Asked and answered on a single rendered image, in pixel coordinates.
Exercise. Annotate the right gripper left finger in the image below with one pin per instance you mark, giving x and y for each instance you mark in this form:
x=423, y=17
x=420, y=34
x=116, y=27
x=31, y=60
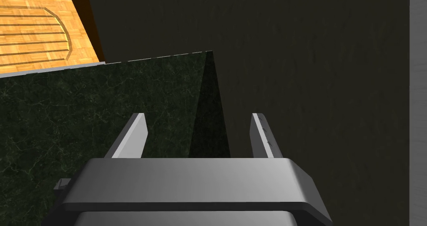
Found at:
x=130, y=141

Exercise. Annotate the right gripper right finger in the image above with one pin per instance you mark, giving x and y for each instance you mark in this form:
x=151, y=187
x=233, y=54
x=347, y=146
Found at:
x=261, y=140

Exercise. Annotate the wooden cupboard door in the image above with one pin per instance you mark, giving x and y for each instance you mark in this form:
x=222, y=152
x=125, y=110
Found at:
x=36, y=32

